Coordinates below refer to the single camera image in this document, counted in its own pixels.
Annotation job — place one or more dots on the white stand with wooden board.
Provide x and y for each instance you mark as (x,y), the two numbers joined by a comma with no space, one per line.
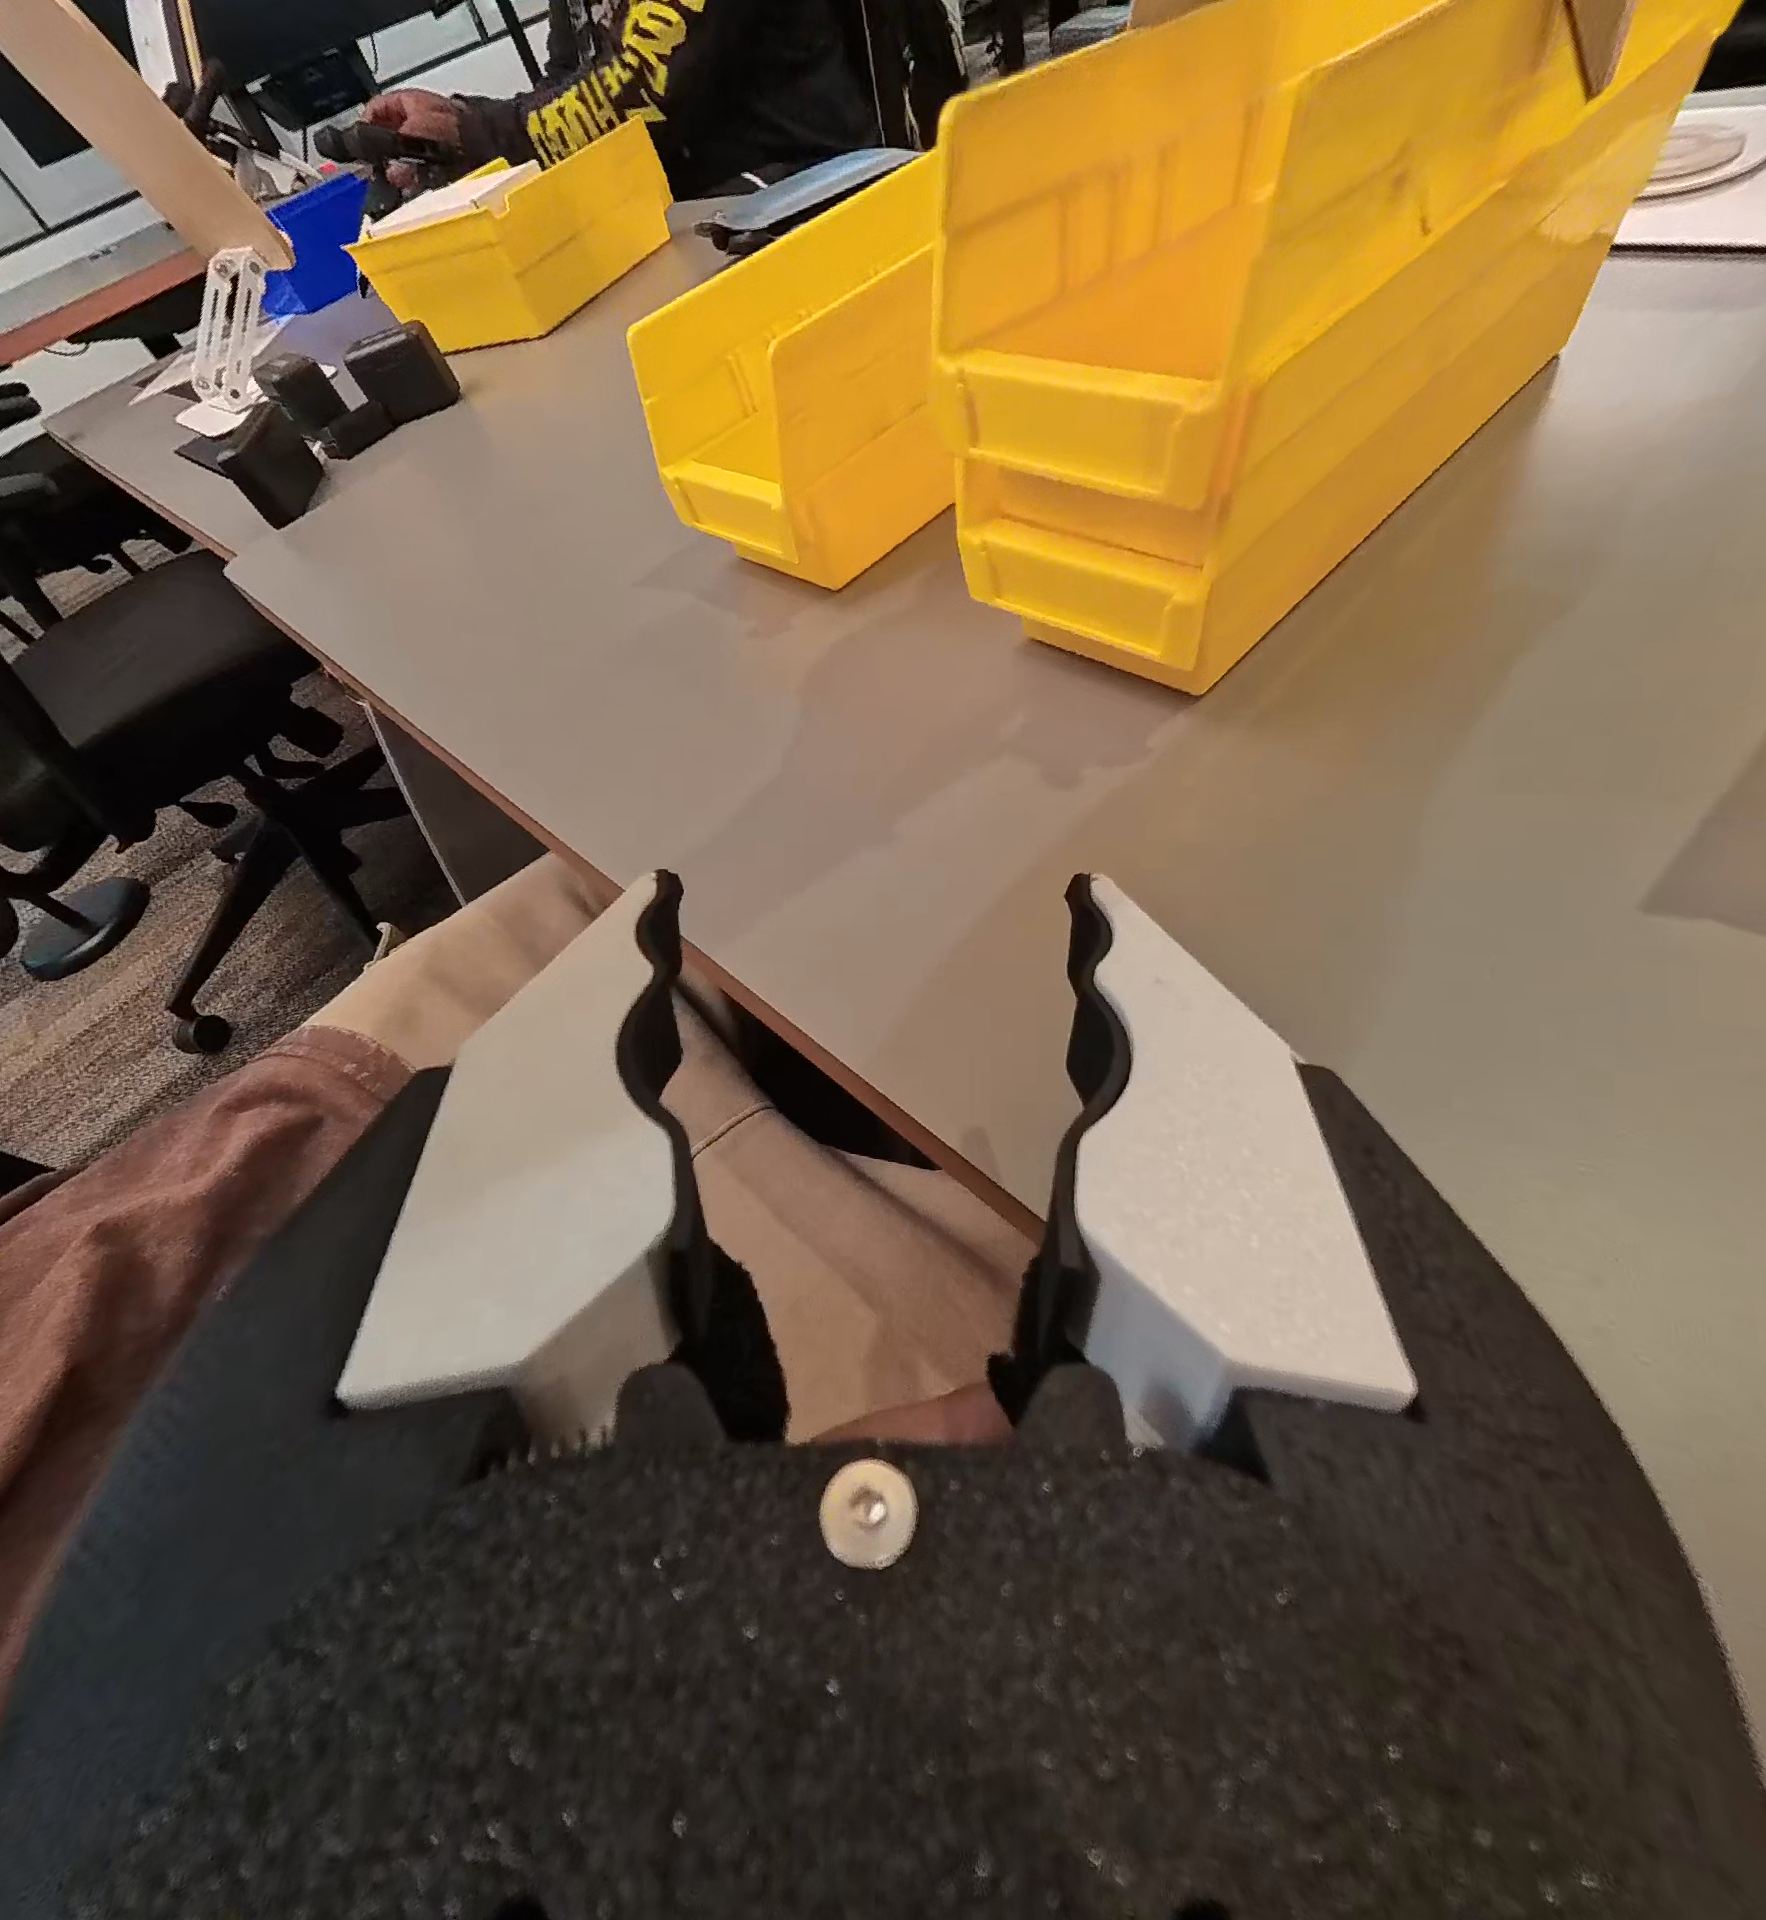
(150,150)

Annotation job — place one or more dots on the dark grey pouch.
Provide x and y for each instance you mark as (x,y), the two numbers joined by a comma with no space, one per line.
(823,188)

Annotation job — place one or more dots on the small black box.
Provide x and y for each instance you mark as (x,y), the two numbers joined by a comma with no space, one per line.
(355,431)

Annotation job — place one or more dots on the grey desk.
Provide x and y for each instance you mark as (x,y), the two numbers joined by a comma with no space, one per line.
(1424,900)

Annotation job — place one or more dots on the white box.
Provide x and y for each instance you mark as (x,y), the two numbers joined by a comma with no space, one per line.
(448,201)

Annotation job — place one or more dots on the yellow plastic storage bin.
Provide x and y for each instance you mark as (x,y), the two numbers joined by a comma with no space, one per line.
(703,405)
(1079,427)
(1079,591)
(523,284)

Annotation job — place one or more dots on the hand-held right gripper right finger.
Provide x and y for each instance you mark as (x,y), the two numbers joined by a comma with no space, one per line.
(1227,1201)

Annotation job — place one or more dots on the black rectangular box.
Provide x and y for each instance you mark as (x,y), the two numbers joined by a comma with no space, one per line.
(271,467)
(298,392)
(404,375)

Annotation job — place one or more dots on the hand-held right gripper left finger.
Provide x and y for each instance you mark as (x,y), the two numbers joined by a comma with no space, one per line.
(523,1201)

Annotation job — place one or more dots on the blue plastic bin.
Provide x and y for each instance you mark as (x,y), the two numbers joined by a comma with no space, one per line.
(316,249)

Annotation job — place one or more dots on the instruction sheet on wooden stand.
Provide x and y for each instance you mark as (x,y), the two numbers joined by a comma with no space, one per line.
(1724,165)

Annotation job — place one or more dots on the person's brown shirt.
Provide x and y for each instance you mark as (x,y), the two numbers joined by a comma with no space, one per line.
(75,1351)

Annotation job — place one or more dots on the black monitor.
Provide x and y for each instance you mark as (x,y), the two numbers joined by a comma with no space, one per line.
(417,30)

